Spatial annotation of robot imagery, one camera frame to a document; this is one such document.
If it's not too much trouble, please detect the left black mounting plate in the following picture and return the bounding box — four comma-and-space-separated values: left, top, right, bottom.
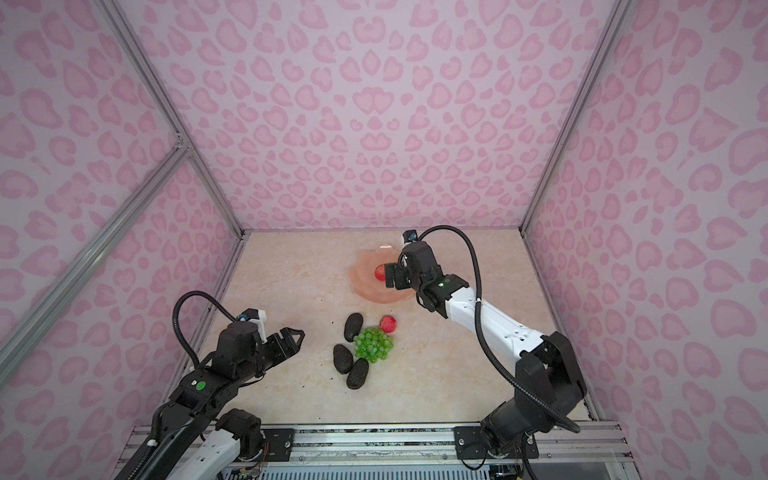
263, 428, 296, 463

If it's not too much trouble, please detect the pink scalloped fruit bowl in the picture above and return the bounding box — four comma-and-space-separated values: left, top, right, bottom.
347, 245, 415, 304

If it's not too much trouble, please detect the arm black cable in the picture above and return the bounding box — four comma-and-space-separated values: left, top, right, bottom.
172, 290, 238, 368
418, 224, 582, 434

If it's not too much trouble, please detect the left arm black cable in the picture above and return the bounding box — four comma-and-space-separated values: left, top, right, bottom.
172, 290, 238, 368

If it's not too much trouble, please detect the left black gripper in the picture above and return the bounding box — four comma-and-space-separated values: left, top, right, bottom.
238, 325, 305, 386

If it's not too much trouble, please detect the green fake grape bunch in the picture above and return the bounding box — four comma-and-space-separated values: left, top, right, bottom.
353, 327, 394, 363

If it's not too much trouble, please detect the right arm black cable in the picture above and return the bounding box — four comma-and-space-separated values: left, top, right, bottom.
418, 224, 582, 434

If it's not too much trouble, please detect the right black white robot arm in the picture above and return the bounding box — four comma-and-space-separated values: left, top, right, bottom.
385, 230, 586, 457

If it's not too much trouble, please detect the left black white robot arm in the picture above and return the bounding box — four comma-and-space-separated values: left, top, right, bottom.
117, 321, 305, 479

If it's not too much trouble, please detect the dark fake avocado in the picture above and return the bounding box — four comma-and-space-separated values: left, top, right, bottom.
333, 344, 355, 375
343, 312, 364, 342
346, 358, 370, 390

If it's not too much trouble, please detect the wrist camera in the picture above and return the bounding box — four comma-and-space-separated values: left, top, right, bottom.
401, 229, 419, 247
237, 308, 267, 343

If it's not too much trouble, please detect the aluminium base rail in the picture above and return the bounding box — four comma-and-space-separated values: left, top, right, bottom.
113, 421, 640, 480

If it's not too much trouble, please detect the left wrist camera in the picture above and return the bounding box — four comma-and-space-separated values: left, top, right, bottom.
237, 308, 267, 343

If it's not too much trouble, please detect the red fake apple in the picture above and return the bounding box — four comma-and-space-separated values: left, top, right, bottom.
374, 264, 386, 282
379, 315, 398, 334

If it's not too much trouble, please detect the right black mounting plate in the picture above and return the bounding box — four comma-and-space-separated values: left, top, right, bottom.
452, 425, 540, 461

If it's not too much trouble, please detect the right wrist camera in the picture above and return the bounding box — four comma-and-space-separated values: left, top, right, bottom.
401, 229, 419, 247

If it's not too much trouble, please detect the left diagonal aluminium strut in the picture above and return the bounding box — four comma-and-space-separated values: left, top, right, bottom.
1, 141, 189, 385

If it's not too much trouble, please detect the black mounting plate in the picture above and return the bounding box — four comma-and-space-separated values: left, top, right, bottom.
263, 428, 296, 463
452, 425, 540, 461

